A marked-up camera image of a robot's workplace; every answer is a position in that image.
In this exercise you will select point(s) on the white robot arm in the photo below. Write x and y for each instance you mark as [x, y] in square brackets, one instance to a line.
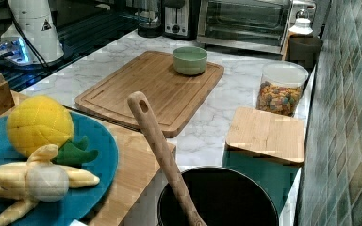
[32, 38]

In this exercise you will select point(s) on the bamboo cutting board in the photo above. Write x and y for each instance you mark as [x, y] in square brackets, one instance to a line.
[174, 97]

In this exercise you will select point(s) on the wooden spoon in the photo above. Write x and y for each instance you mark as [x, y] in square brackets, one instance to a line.
[146, 119]

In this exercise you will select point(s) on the green ceramic bowl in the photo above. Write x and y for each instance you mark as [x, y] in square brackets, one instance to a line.
[189, 60]

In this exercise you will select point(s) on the black utensil holder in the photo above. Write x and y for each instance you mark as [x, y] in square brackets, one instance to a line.
[222, 197]

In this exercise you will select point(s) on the black toaster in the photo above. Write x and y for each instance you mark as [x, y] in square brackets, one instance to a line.
[180, 18]

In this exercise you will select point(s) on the teal canister with bamboo lid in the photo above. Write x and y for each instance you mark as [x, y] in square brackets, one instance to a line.
[268, 148]

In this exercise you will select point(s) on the clear jar of cereal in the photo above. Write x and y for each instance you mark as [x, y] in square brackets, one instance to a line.
[281, 87]

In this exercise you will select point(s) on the silver toaster oven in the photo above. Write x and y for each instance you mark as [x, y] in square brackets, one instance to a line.
[258, 25]

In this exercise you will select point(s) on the dark grey cup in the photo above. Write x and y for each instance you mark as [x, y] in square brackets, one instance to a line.
[304, 51]

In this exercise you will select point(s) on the yellow plush lemon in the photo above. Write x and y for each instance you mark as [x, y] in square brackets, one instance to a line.
[40, 121]

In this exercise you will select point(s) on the white capped wooden bottle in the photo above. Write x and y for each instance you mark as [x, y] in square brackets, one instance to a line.
[302, 26]

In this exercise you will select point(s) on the plush peeled banana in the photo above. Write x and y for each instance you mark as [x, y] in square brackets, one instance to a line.
[38, 180]

